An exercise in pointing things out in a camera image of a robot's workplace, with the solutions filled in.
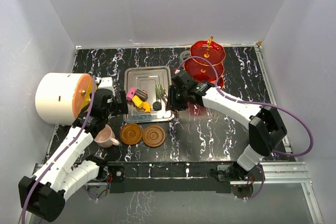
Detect green striped macaron cake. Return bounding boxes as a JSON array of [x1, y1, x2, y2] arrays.
[[155, 84, 166, 99]]

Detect red three-tier cake stand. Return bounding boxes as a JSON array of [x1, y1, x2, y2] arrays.
[[180, 36, 226, 88]]

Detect silver metal serving tongs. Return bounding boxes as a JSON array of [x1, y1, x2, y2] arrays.
[[155, 84, 179, 119]]

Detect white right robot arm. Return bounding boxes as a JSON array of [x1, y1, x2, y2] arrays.
[[166, 70, 287, 180]]

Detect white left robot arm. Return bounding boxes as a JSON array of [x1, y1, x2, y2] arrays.
[[18, 88, 128, 223]]

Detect yellow orange cake piece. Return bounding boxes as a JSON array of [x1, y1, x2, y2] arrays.
[[132, 95, 144, 109]]

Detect pink square cake block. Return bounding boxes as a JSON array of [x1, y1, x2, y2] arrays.
[[126, 87, 136, 101]]

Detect orange fish shaped pastry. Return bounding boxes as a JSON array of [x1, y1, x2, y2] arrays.
[[142, 101, 151, 113]]

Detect brown chocolate layered cake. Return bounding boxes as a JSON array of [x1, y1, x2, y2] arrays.
[[135, 89, 148, 101]]

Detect brown wooden coaster left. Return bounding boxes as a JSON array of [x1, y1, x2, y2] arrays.
[[120, 123, 143, 145]]

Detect brown wooden coaster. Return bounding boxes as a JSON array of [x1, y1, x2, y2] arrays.
[[120, 123, 143, 145], [142, 125, 166, 147]]

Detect dark chocolate cookie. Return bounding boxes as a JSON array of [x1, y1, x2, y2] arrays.
[[152, 101, 162, 111]]

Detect pink ceramic cup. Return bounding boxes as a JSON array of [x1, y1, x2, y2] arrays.
[[94, 125, 120, 148]]

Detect clear tape roll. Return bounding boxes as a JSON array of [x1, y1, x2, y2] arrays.
[[179, 50, 190, 62]]

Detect silver metal tray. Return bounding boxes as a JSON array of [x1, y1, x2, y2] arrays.
[[123, 66, 174, 123]]

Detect brown wooden coaster right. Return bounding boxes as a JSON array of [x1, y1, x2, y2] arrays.
[[142, 125, 166, 147]]

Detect white cylindrical drum container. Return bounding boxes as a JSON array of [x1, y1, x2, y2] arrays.
[[35, 72, 94, 125]]

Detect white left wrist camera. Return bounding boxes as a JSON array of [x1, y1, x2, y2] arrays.
[[96, 77, 114, 94]]

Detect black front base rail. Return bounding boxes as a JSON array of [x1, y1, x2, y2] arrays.
[[106, 161, 266, 195]]

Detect aluminium frame rail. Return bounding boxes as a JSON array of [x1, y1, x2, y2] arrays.
[[255, 42, 324, 223]]

